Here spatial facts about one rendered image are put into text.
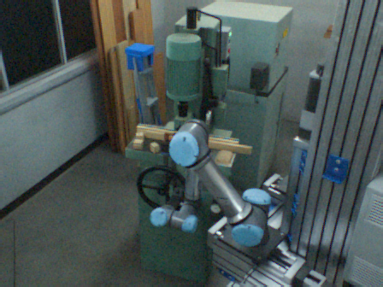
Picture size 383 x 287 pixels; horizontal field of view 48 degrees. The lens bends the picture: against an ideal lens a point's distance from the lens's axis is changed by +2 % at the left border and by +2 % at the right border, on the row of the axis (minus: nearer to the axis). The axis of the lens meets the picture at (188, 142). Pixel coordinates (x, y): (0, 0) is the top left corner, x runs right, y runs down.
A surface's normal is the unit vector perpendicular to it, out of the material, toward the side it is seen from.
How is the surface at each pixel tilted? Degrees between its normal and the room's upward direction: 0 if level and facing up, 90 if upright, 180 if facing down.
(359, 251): 90
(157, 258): 90
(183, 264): 90
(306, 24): 90
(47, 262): 0
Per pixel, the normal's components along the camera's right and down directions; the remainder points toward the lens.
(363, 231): -0.64, 0.38
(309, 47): -0.42, 0.45
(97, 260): 0.01, -0.86
